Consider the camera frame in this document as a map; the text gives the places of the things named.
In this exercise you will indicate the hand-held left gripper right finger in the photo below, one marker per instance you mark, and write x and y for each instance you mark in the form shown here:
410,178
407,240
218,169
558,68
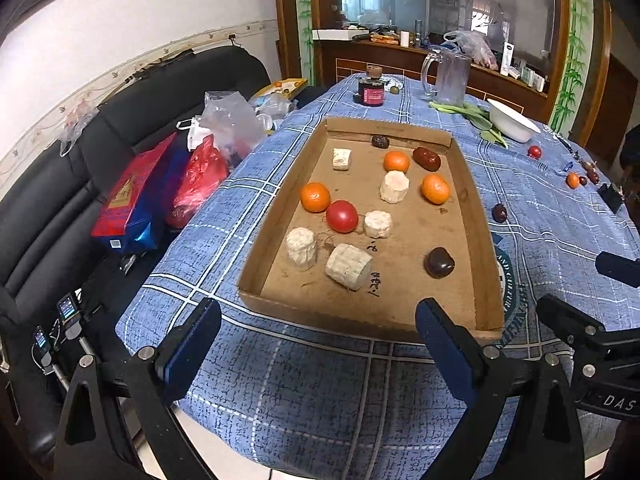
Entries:
447,350

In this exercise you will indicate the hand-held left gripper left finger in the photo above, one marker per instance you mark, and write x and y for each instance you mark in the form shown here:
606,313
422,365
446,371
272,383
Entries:
187,350

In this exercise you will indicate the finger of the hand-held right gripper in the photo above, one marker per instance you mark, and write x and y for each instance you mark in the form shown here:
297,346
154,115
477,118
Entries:
560,316
617,267

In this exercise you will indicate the dark purple plum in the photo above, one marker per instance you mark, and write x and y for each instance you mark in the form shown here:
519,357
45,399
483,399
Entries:
439,262

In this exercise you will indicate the shallow cardboard box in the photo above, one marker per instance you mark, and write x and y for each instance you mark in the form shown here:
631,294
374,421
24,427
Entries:
415,230

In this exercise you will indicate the orange mandarin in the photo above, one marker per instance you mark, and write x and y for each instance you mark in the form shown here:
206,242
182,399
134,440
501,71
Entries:
396,161
315,196
572,180
435,188

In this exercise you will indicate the large red tomato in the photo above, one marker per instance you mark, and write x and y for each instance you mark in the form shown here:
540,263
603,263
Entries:
342,215

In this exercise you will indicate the large red date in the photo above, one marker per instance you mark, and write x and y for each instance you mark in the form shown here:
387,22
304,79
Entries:
426,158

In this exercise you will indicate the small dark date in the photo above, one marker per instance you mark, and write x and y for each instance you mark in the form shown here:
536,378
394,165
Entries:
380,141

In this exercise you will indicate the small black box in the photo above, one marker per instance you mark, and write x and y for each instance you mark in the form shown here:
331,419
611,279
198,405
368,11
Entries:
611,195

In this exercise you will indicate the blue lighter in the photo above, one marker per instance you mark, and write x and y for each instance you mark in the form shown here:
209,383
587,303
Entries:
567,166

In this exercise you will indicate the small phone on stand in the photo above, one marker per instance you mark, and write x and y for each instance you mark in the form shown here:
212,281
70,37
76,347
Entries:
67,307
41,342

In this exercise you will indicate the blue plaid tablecloth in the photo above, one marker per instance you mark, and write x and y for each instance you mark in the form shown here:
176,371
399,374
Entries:
310,385

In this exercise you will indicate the key bunch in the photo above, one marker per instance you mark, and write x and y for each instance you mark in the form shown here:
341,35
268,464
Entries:
562,141

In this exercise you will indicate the small red tomato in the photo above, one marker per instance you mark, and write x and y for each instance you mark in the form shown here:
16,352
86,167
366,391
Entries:
534,151

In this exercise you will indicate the red and blue gift bag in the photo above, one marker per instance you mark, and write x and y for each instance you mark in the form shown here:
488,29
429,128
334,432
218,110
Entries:
135,200

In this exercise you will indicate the white bowl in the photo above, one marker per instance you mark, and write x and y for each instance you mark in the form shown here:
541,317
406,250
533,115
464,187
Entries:
512,120

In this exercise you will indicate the small white packaging boxes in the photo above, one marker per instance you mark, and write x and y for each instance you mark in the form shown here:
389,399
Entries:
532,80

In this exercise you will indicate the black leather sofa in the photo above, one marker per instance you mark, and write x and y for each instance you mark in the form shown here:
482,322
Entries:
60,185

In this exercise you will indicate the green leafy vegetables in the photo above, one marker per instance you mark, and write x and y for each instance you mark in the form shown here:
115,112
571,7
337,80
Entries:
470,117

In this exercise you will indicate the white plastic bag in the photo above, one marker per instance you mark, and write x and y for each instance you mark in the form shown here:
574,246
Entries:
197,132

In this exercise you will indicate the large clear plastic bag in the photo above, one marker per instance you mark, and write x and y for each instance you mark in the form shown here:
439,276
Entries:
230,120

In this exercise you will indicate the tall white carton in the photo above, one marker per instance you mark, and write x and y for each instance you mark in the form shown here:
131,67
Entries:
508,57

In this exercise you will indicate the clear glass pitcher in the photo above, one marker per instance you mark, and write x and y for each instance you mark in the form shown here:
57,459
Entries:
450,77

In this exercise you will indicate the small clear hanging bag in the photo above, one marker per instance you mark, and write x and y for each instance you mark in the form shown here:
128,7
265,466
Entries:
75,120

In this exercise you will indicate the clear bag of cups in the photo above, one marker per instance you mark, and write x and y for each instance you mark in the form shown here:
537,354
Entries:
275,107

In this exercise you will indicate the plastic bag with red contents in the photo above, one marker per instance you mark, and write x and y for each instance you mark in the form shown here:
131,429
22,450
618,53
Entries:
472,45

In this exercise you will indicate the dark jar with red label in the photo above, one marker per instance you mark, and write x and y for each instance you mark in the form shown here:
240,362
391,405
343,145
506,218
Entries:
371,87

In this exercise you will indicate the yellow tray with fruit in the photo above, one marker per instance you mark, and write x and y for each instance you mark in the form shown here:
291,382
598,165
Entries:
287,85

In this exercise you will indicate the wooden counter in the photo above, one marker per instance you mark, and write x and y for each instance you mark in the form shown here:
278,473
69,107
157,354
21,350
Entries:
405,60

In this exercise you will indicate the white paper cup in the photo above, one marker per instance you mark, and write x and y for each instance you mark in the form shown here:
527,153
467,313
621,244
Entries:
404,37

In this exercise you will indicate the flat white box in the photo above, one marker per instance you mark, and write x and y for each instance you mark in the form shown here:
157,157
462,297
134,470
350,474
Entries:
332,34

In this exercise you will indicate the green bamboo wall sticker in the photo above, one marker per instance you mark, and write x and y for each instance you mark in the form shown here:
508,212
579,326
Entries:
575,60
304,15

